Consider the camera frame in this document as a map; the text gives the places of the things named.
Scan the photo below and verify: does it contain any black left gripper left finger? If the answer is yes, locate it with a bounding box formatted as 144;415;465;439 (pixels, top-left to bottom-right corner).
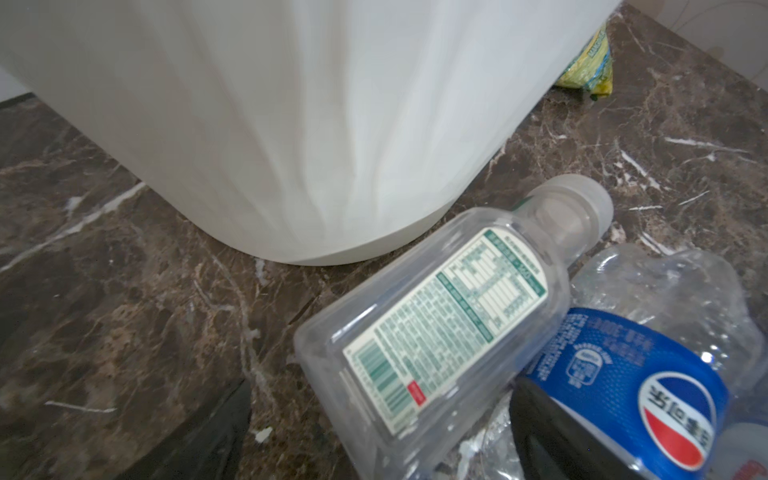
117;379;251;479

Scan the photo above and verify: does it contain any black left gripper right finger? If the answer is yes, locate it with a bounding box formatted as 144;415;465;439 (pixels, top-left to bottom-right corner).
509;377;644;479

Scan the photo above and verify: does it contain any Pepsi label clear bottle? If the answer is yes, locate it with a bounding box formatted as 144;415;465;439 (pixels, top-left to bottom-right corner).
478;244;766;479

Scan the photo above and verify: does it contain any clear square bottle green label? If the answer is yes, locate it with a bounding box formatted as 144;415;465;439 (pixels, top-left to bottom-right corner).
294;174;614;479

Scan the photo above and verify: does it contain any white ribbed waste bin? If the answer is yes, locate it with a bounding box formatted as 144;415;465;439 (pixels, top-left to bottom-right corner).
1;1;616;265

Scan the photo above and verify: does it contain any clear bottle dark label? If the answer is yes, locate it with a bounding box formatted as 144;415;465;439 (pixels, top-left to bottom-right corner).
705;359;767;480

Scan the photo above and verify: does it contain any green Fox's candy bag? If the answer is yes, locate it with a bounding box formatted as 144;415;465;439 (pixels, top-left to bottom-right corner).
554;23;614;100

